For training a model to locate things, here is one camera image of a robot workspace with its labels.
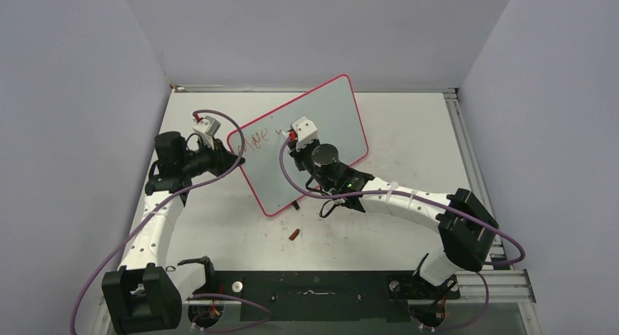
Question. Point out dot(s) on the aluminium rail frame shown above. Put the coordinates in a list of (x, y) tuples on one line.
[(415, 139)]

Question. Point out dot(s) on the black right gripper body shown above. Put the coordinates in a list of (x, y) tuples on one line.
[(303, 158)]

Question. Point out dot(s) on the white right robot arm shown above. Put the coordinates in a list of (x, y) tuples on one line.
[(465, 227)]

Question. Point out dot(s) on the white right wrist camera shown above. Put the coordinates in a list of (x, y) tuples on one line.
[(305, 131)]

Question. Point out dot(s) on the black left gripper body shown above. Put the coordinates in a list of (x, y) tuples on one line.
[(213, 159)]

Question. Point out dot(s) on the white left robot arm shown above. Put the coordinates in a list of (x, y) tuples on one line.
[(143, 295)]

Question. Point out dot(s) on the red marker cap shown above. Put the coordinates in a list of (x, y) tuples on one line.
[(294, 235)]

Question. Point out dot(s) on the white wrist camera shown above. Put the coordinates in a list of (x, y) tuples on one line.
[(305, 131), (206, 129)]

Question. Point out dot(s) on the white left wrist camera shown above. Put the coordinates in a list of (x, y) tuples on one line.
[(206, 129)]

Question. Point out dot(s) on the whiteboard with pink frame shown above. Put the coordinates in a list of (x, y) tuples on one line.
[(327, 114)]

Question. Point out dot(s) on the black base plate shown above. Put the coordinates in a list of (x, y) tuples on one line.
[(324, 296)]

